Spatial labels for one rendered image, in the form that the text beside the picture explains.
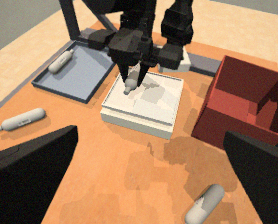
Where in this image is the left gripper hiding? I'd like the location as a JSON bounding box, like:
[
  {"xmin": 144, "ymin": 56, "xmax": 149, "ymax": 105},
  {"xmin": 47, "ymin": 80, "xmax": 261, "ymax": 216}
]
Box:
[{"xmin": 88, "ymin": 10, "xmax": 184, "ymax": 87}]

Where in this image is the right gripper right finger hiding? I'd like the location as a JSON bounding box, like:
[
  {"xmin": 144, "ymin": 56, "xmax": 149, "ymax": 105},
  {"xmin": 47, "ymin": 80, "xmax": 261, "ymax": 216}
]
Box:
[{"xmin": 223, "ymin": 131, "xmax": 278, "ymax": 224}]

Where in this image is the grey gas cylinder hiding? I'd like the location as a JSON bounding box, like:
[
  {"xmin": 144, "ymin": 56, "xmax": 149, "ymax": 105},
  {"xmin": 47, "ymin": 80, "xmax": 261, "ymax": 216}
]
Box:
[
  {"xmin": 49, "ymin": 49, "xmax": 74, "ymax": 74},
  {"xmin": 0, "ymin": 108, "xmax": 46, "ymax": 131},
  {"xmin": 123, "ymin": 61, "xmax": 141, "ymax": 95},
  {"xmin": 185, "ymin": 184, "xmax": 225, "ymax": 224}
]

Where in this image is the white digital scale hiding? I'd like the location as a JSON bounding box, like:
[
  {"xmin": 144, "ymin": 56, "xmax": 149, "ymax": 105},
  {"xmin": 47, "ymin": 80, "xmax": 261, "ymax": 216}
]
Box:
[{"xmin": 100, "ymin": 71, "xmax": 184, "ymax": 140}]

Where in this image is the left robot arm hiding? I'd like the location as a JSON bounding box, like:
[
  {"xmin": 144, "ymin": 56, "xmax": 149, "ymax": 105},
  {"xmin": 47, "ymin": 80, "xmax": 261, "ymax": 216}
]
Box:
[{"xmin": 86, "ymin": 0, "xmax": 194, "ymax": 67}]

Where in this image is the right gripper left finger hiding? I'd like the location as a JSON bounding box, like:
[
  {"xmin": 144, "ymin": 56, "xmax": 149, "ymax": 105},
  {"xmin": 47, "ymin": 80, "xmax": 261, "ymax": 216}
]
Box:
[{"xmin": 0, "ymin": 125, "xmax": 79, "ymax": 224}]

